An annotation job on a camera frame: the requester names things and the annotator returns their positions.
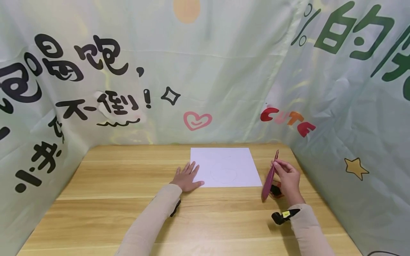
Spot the white paper sheet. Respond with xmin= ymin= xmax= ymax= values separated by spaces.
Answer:
xmin=190 ymin=148 xmax=263 ymax=188

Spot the person's right hand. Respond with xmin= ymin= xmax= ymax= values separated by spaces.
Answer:
xmin=271 ymin=159 xmax=306 ymax=206

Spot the maroon elongated object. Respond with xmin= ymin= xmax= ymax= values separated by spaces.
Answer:
xmin=261 ymin=150 xmax=280 ymax=203

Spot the person's right forearm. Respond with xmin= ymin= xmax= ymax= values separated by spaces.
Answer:
xmin=287 ymin=203 xmax=336 ymax=256

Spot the black wrist band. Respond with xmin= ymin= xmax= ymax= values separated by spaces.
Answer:
xmin=169 ymin=199 xmax=182 ymax=218
xmin=271 ymin=208 xmax=301 ymax=226

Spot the person's left hand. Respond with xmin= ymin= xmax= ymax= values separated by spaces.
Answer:
xmin=169 ymin=161 xmax=205 ymax=193

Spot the person's left forearm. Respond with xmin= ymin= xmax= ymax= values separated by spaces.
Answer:
xmin=115 ymin=183 xmax=183 ymax=256

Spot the small black and red object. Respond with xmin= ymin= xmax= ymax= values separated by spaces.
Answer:
xmin=269 ymin=181 xmax=285 ymax=199

